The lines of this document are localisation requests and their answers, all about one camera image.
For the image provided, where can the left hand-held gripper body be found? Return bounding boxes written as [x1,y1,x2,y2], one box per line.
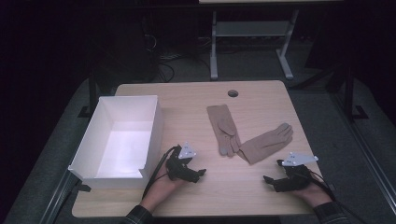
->
[165,141,198,182]

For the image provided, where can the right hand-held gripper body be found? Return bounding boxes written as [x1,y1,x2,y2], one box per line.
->
[276,151,319,193]

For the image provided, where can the beige knit glove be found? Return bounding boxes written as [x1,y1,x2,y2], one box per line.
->
[236,122,294,165]
[206,104,243,158]

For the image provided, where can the white box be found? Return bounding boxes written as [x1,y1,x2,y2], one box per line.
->
[67,94,165,190]

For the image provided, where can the person's right hand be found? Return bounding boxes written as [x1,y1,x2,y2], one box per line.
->
[290,181,333,208]

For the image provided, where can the person's left hand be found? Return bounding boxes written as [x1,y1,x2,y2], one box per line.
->
[138,174,190,211]

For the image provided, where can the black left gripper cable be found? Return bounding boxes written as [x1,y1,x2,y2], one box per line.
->
[141,145,182,201]

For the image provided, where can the aluminium floor rail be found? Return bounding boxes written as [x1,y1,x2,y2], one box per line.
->
[330,92,396,217]
[38,169,80,224]

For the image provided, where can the black floor cables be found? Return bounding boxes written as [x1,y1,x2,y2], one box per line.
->
[143,32,213,84]

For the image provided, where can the black metal frame post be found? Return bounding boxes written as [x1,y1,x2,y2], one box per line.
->
[341,62,370,121]
[78,55,101,119]

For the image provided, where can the white metal desk frame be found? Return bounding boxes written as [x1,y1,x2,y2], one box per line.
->
[209,8,301,81]

